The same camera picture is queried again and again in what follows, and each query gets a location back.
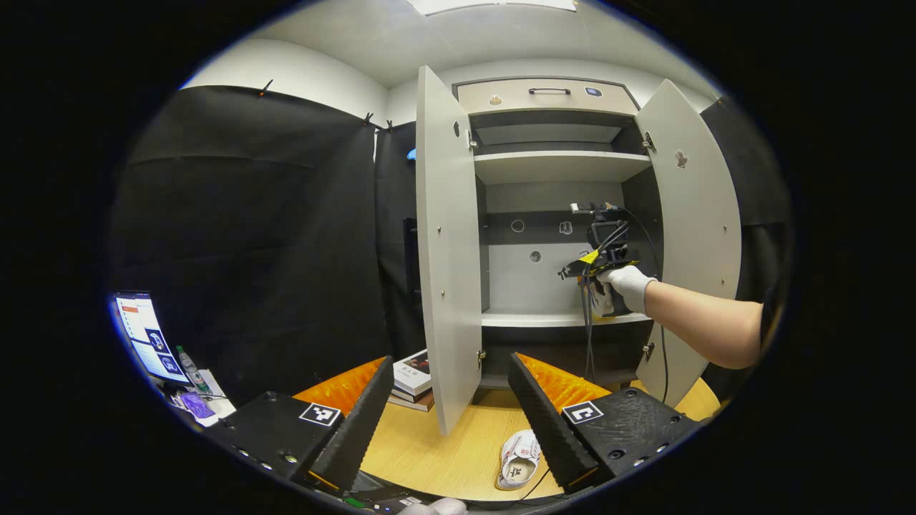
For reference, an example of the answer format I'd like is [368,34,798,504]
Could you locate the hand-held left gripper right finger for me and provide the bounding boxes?
[508,352,706,494]

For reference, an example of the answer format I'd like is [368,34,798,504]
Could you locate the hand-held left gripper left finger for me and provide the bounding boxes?
[208,355,396,494]

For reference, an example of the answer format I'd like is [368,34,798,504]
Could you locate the white shoe cabinet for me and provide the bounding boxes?
[415,64,743,436]

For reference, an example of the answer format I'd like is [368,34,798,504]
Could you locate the white shoe cabinet door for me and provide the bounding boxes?
[633,79,743,408]
[415,64,484,436]

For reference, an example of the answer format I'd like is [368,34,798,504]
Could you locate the beige cabinet drawer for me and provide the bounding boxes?
[454,77,641,117]

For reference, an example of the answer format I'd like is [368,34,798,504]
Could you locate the dark cover book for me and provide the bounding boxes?
[389,388,435,413]

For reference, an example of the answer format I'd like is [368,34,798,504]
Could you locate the white cover book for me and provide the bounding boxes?
[394,348,434,396]

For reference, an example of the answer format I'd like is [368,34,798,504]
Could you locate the white papers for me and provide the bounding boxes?
[197,368,237,419]

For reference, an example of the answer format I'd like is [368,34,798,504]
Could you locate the small purple object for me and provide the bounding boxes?
[179,391,217,421]

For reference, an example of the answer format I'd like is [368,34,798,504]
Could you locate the clear plastic bottle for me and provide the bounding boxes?
[175,345,210,393]

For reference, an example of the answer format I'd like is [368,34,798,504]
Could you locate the computer monitor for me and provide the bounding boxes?
[107,290,192,387]

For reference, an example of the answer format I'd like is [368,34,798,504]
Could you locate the ceiling light panel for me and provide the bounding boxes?
[406,0,577,16]

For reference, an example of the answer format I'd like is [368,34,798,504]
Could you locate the black door handle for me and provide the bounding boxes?
[403,217,419,295]

